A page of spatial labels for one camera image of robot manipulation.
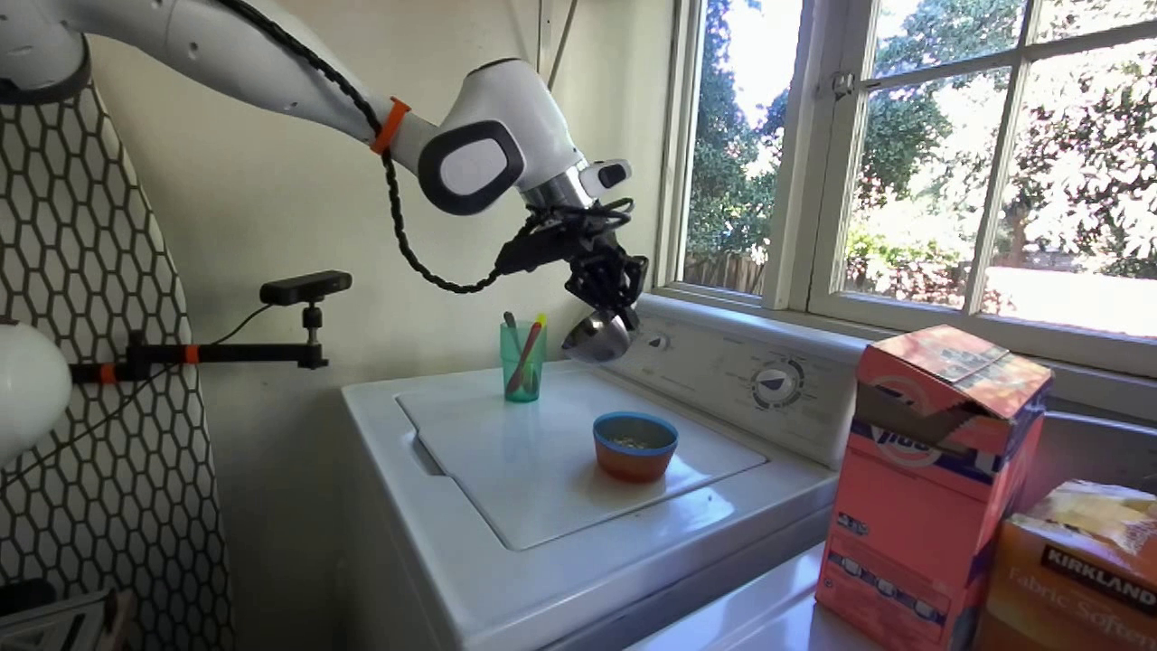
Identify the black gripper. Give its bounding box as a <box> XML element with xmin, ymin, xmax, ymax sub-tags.
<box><xmin>560</xmin><ymin>241</ymin><xmax>652</xmax><ymax>335</ymax></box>

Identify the silver metal bowl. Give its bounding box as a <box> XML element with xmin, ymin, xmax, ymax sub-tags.
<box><xmin>558</xmin><ymin>303</ymin><xmax>639</xmax><ymax>367</ymax></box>

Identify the orange and light blue bowl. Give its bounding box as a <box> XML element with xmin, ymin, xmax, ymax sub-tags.
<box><xmin>589</xmin><ymin>409</ymin><xmax>685</xmax><ymax>487</ymax></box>

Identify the red plastic spoon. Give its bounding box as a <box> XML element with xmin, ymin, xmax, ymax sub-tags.
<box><xmin>501</xmin><ymin>322</ymin><xmax>547</xmax><ymax>398</ymax></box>

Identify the green translucent plastic cup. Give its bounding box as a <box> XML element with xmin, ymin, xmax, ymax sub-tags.
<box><xmin>497</xmin><ymin>307</ymin><xmax>553</xmax><ymax>404</ymax></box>

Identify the large washer timer dial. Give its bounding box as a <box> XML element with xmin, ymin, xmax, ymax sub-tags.
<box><xmin>750</xmin><ymin>358</ymin><xmax>808</xmax><ymax>411</ymax></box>

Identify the white framed window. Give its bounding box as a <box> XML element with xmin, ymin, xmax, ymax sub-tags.
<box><xmin>656</xmin><ymin>0</ymin><xmax>1157</xmax><ymax>379</ymax></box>

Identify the white washing machine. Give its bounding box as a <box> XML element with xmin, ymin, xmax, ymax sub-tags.
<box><xmin>339</xmin><ymin>285</ymin><xmax>870</xmax><ymax>651</ymax></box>

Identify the white dryer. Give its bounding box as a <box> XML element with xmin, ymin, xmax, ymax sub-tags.
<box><xmin>624</xmin><ymin>409</ymin><xmax>1157</xmax><ymax>651</ymax></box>

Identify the Tide detergent box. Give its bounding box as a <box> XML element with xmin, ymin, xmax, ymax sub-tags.
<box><xmin>814</xmin><ymin>322</ymin><xmax>1058</xmax><ymax>651</ymax></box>

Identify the honeycomb patterned panel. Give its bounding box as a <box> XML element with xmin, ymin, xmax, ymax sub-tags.
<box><xmin>0</xmin><ymin>70</ymin><xmax>239</xmax><ymax>651</ymax></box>

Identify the Kirkland cardboard box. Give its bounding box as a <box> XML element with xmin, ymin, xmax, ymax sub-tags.
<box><xmin>974</xmin><ymin>477</ymin><xmax>1157</xmax><ymax>651</ymax></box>

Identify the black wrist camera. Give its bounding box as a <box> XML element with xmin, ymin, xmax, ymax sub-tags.
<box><xmin>497</xmin><ymin>215</ymin><xmax>606</xmax><ymax>280</ymax></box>

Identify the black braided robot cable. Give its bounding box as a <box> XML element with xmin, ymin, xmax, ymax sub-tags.
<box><xmin>215</xmin><ymin>0</ymin><xmax>638</xmax><ymax>302</ymax></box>

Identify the hanging wire loop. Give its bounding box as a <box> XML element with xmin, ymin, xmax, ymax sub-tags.
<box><xmin>535</xmin><ymin>0</ymin><xmax>587</xmax><ymax>91</ymax></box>

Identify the black exterior camera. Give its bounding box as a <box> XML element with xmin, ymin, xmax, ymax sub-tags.
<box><xmin>256</xmin><ymin>267</ymin><xmax>354</xmax><ymax>307</ymax></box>

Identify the black camera mount rod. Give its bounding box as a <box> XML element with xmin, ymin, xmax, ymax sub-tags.
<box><xmin>70</xmin><ymin>302</ymin><xmax>333</xmax><ymax>392</ymax></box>

